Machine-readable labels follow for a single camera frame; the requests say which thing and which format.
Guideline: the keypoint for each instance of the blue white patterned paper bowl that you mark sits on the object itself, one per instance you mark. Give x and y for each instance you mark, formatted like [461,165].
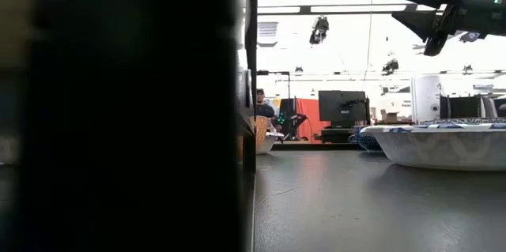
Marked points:
[273,143]
[442,151]

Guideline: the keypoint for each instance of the blue round coaster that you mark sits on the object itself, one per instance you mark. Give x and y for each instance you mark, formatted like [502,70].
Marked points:
[365,141]

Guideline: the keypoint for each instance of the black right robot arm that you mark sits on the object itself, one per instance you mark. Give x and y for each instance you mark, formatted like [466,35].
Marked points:
[499,15]

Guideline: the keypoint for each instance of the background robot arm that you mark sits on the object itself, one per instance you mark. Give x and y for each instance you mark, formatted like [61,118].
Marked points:
[290,123]

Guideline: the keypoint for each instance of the white panel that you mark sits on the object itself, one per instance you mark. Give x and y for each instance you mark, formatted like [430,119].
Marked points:
[425,98]

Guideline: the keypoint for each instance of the black box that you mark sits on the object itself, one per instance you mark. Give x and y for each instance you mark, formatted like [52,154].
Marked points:
[460,106]

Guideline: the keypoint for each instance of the cardboard box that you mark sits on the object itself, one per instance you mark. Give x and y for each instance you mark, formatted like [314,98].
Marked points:
[391,117]

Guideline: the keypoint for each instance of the black monitor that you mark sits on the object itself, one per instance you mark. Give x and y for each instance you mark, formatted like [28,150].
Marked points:
[330,106]

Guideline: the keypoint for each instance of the orange cloth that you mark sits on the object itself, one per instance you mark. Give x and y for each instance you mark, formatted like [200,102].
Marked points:
[312,117]

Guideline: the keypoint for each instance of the white ceiling vent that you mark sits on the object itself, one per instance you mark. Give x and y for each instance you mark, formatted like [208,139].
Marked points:
[268,32]

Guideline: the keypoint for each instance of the person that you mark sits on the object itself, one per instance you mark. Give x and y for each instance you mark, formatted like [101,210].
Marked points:
[263,107]

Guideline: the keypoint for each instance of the tan wooden board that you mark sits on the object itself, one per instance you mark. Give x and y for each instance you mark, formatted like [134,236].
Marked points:
[261,123]

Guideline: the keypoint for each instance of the black table mat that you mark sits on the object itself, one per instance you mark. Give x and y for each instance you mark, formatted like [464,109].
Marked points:
[336,204]

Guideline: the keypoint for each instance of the light wooden board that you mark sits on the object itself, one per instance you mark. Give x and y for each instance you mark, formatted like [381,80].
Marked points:
[118,125]

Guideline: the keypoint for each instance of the black hanging camera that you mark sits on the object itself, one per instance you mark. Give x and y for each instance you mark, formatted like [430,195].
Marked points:
[390,66]
[319,31]

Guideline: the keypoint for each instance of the black aluminium table frame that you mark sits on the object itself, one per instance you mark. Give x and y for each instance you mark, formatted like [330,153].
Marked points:
[316,146]

